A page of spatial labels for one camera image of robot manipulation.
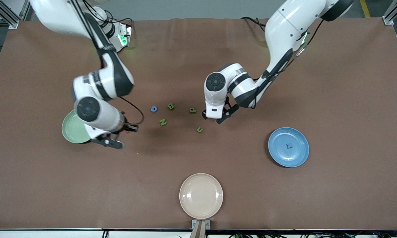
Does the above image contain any black left arm base cable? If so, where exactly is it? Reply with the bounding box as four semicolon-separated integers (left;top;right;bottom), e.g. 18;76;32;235
241;17;269;33

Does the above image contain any brown table mat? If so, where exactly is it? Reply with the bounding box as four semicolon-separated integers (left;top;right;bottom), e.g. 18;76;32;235
0;17;397;230

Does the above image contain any light green plate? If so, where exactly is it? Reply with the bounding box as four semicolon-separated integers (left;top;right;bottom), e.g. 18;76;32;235
62;109;92;144

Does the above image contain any black right arm base cable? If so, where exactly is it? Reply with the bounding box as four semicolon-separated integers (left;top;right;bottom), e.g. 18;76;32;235
104;10;134;33

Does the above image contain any black arm base cable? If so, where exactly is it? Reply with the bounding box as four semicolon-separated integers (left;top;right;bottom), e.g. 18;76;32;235
241;17;269;33
104;10;134;33

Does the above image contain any beige plate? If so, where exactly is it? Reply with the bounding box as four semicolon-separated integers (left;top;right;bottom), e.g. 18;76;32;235
179;173;224;220

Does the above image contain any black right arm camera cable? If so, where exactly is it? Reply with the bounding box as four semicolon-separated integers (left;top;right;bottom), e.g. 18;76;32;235
70;0;145;127

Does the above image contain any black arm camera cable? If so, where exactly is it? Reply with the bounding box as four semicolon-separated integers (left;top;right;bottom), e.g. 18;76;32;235
70;0;145;127
251;18;326;109

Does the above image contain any metal table edge bracket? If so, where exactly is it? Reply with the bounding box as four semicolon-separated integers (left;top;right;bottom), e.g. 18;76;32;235
191;219;211;238

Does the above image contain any blue plate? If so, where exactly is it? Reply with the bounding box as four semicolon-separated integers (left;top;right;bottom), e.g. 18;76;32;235
268;127;309;168

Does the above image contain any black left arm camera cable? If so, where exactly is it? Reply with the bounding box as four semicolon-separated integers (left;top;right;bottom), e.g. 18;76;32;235
251;18;326;109

